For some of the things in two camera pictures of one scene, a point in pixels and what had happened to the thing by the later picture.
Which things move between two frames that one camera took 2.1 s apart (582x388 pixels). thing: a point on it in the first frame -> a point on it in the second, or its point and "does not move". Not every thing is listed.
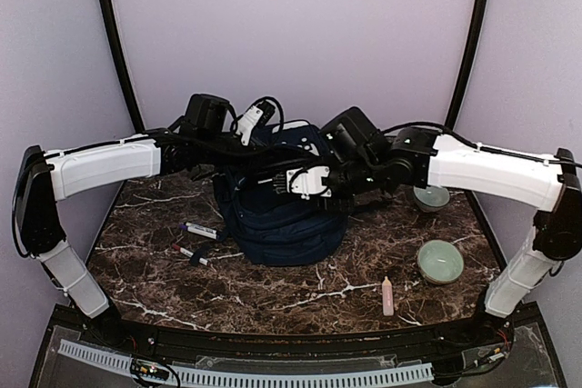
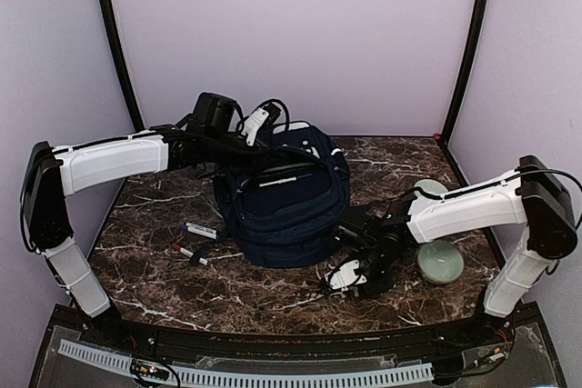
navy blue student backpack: [274, 230] does not move
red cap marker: [190, 253] does not move
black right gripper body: [357, 177] -> [380, 263]
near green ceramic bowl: [440, 262] does not move
